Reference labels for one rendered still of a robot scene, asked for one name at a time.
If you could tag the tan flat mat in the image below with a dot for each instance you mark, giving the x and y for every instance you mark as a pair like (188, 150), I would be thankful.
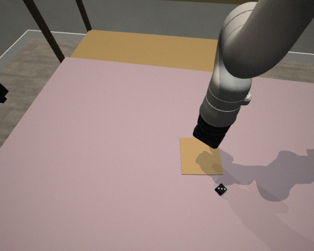
(197, 158)

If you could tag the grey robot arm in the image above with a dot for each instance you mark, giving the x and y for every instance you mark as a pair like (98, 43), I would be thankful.
(254, 37)

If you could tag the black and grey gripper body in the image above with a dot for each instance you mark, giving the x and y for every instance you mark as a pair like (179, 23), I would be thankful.
(213, 124)

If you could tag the black die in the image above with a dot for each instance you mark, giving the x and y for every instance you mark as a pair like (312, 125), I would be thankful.
(220, 189)

